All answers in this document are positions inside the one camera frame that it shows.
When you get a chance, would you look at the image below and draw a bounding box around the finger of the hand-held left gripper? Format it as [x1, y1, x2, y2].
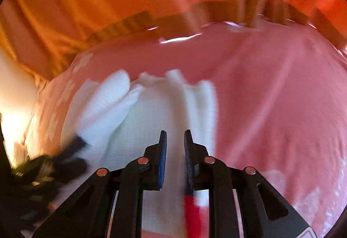
[57, 136, 88, 160]

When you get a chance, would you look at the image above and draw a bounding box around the white red black knit sweater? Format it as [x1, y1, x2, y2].
[51, 69, 218, 238]

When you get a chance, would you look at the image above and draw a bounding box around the pink patterned bed blanket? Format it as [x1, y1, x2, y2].
[24, 21, 347, 238]

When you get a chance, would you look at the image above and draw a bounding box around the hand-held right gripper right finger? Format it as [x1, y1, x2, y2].
[184, 130, 312, 238]

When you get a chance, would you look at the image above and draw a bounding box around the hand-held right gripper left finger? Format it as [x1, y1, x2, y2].
[32, 130, 168, 238]

